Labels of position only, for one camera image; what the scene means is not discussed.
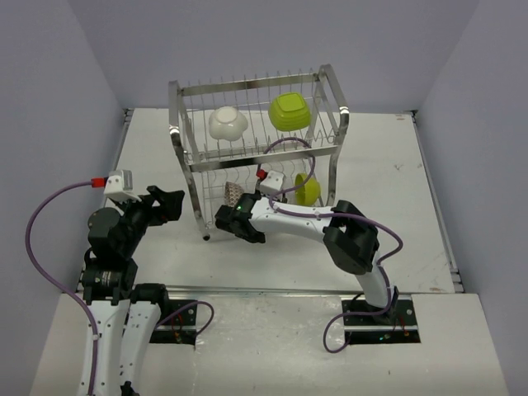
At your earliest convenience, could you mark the aluminium table rail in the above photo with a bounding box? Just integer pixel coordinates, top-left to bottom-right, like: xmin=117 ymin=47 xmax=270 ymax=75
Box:
xmin=167 ymin=285 xmax=361 ymax=296

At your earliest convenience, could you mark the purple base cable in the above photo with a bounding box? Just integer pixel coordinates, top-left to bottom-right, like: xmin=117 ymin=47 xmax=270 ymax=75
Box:
xmin=323 ymin=311 xmax=413 ymax=355
xmin=156 ymin=300 xmax=215 ymax=346

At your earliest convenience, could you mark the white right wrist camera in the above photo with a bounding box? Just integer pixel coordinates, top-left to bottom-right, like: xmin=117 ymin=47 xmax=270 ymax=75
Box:
xmin=257 ymin=169 xmax=285 ymax=196

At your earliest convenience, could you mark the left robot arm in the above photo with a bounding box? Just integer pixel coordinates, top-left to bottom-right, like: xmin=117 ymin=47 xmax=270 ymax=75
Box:
xmin=77 ymin=186 xmax=185 ymax=395

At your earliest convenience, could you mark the white scalloped bowl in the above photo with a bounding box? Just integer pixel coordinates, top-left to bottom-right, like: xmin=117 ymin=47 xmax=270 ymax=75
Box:
xmin=208 ymin=106 xmax=248 ymax=142

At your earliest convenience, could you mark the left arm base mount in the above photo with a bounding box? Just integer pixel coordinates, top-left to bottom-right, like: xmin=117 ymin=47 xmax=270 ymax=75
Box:
xmin=149 ymin=299 xmax=196 ymax=346

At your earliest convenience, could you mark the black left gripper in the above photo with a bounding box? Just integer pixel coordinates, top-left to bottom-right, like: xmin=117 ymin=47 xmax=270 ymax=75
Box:
xmin=113 ymin=184 xmax=184 ymax=256

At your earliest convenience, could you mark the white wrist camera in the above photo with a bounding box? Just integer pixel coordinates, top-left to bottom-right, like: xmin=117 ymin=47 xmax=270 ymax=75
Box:
xmin=104 ymin=170 xmax=137 ymax=202
xmin=257 ymin=169 xmax=285 ymax=196

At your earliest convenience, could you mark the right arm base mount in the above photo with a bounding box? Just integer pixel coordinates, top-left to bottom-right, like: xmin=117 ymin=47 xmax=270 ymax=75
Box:
xmin=343 ymin=295 xmax=421 ymax=346

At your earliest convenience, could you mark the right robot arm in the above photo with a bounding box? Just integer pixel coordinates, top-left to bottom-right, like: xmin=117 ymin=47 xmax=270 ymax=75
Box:
xmin=214 ymin=193 xmax=398 ymax=324

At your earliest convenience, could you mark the green round bowl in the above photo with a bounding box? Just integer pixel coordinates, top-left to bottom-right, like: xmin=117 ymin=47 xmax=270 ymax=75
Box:
xmin=295 ymin=173 xmax=321 ymax=206

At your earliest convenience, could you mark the stainless steel dish rack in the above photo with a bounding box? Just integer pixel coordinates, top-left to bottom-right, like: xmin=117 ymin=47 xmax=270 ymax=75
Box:
xmin=168 ymin=64 xmax=350 ymax=239

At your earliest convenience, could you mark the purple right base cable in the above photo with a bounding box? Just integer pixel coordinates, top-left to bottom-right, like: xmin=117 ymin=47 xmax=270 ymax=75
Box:
xmin=323 ymin=311 xmax=413 ymax=355

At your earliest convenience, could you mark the brown patterned bowl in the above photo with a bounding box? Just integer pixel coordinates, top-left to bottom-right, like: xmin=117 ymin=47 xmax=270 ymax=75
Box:
xmin=224 ymin=181 xmax=244 ymax=207

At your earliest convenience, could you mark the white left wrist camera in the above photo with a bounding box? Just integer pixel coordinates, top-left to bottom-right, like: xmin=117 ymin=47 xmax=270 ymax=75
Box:
xmin=104 ymin=170 xmax=137 ymax=202

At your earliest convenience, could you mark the green square bowl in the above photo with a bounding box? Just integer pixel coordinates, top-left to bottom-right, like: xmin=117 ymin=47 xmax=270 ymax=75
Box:
xmin=268 ymin=92 xmax=311 ymax=132

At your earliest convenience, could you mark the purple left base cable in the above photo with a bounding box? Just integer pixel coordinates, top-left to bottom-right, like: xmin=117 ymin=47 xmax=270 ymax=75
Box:
xmin=156 ymin=300 xmax=215 ymax=346

